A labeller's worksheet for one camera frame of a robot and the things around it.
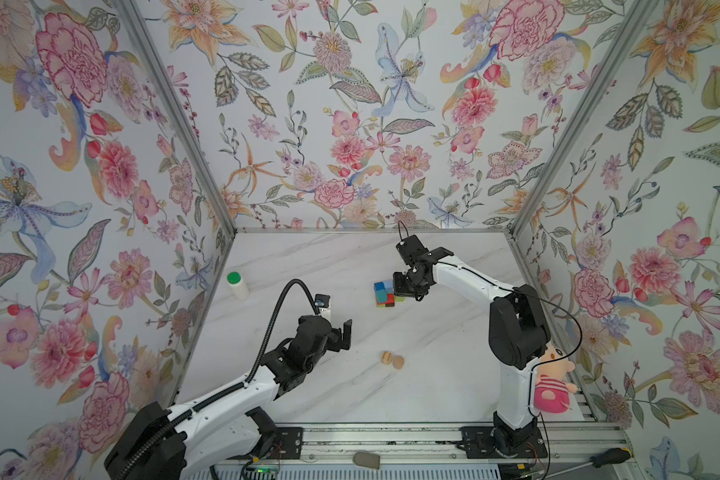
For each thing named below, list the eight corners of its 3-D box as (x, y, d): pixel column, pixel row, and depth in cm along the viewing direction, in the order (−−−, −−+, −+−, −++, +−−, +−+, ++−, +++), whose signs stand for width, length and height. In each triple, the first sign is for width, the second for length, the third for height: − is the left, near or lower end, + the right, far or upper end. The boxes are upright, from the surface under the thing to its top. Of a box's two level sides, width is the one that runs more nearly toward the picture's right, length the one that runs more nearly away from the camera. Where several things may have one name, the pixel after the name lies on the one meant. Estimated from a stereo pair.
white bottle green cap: (231, 300, 101) (222, 286, 95) (236, 286, 105) (228, 271, 99) (247, 300, 101) (240, 286, 95) (251, 286, 105) (244, 271, 99)
